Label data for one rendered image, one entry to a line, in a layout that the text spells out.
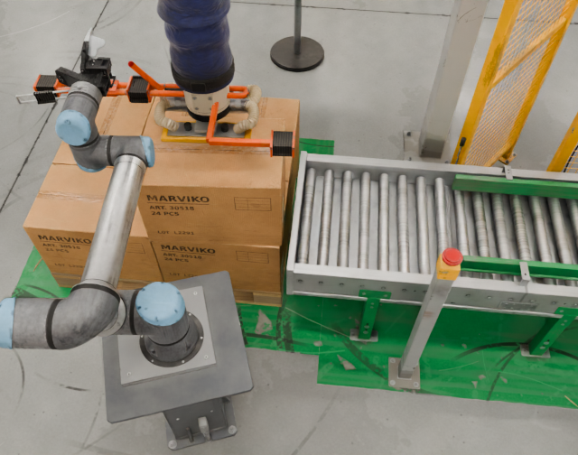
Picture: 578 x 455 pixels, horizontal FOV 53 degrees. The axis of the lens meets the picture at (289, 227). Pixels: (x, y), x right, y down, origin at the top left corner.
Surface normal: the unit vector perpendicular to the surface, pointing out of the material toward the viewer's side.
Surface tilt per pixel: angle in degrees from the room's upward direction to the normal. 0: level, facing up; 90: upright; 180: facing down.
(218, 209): 90
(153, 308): 6
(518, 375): 0
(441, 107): 90
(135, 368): 1
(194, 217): 90
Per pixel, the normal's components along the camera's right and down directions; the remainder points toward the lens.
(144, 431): 0.00, -0.59
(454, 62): -0.11, 0.80
